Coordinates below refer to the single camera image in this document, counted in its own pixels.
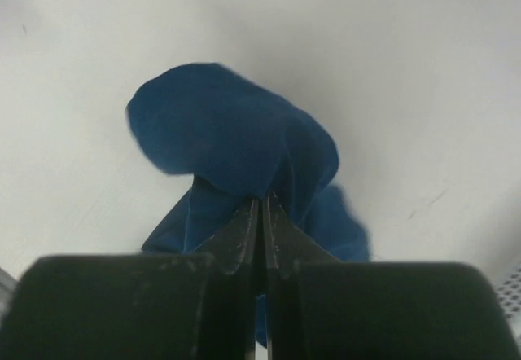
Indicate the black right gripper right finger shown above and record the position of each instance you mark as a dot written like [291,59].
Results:
[321,308]

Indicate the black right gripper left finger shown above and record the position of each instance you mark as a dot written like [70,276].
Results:
[146,306]

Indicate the blue t shirt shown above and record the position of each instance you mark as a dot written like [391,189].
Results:
[239,140]

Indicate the white plastic basket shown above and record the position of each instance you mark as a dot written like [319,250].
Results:
[508,293]

